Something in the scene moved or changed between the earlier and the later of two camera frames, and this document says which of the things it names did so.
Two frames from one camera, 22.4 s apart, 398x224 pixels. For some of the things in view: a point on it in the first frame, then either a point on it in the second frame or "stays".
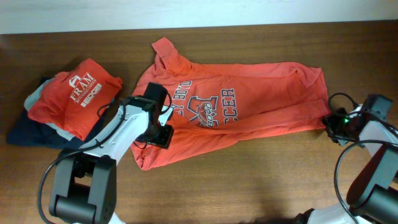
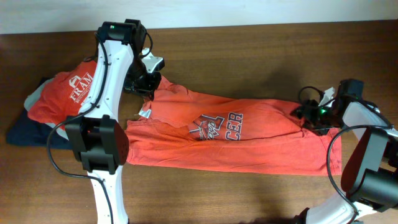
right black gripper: (329, 121) → (307, 111)
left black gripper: (165, 140) → (147, 91)
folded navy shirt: (32, 131) stays
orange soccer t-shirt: (177, 98) → (183, 129)
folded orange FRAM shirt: (71, 99) stays
